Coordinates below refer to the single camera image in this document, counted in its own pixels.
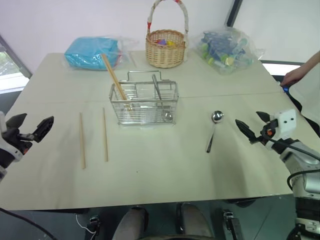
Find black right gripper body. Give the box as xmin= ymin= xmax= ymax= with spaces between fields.
xmin=254 ymin=119 xmax=280 ymax=147

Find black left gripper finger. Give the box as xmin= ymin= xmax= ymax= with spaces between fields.
xmin=5 ymin=112 xmax=28 ymax=131
xmin=33 ymin=115 xmax=55 ymax=144

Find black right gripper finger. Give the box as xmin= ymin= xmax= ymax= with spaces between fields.
xmin=255 ymin=111 xmax=272 ymax=124
xmin=235 ymin=119 xmax=257 ymax=145

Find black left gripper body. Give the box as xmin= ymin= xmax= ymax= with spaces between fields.
xmin=1 ymin=128 xmax=35 ymax=156

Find person's bare hand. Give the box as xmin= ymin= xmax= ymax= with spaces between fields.
xmin=283 ymin=66 xmax=307 ymax=86

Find shiny metal spoon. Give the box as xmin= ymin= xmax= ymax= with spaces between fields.
xmin=205 ymin=110 xmax=225 ymax=154
xmin=151 ymin=74 xmax=174 ymax=123

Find wooden chopstick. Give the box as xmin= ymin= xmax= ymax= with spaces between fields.
xmin=102 ymin=53 xmax=129 ymax=100
xmin=102 ymin=107 xmax=110 ymax=163
xmin=100 ymin=53 xmax=127 ymax=101
xmin=79 ymin=112 xmax=87 ymax=170

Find clear bag of bottles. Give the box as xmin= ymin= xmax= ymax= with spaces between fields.
xmin=191 ymin=25 xmax=266 ymax=76

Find blue pack in clear plastic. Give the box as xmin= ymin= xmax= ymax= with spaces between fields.
xmin=64 ymin=35 xmax=140 ymax=72

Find dark grey rounded shape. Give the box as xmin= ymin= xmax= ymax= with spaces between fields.
xmin=175 ymin=202 xmax=216 ymax=240
xmin=113 ymin=205 xmax=150 ymax=240

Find colourful toys in basket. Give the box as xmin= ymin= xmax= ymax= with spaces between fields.
xmin=153 ymin=38 xmax=177 ymax=47

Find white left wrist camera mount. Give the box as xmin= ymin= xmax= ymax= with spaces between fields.
xmin=0 ymin=110 xmax=24 ymax=164

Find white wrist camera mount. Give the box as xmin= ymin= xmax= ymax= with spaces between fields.
xmin=0 ymin=110 xmax=24 ymax=164
xmin=273 ymin=108 xmax=299 ymax=138

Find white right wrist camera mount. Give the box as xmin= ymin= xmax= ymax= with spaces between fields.
xmin=273 ymin=108 xmax=299 ymax=138

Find grey window frame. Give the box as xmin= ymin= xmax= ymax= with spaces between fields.
xmin=0 ymin=33 xmax=34 ymax=79

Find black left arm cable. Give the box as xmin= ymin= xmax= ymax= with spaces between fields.
xmin=0 ymin=207 xmax=59 ymax=240

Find black metal bracket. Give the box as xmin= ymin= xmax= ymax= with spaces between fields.
xmin=88 ymin=215 xmax=101 ymax=240
xmin=221 ymin=208 xmax=244 ymax=240

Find metal wire cutlery rack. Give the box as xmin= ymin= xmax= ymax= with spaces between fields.
xmin=108 ymin=70 xmax=181 ymax=126

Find thin white cable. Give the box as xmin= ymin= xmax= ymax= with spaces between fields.
xmin=75 ymin=213 xmax=97 ymax=236

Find dark window frame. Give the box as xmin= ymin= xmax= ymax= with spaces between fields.
xmin=225 ymin=0 xmax=244 ymax=29

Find wicker basket with wrapped handle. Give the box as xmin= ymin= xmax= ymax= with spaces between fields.
xmin=145 ymin=0 xmax=190 ymax=69

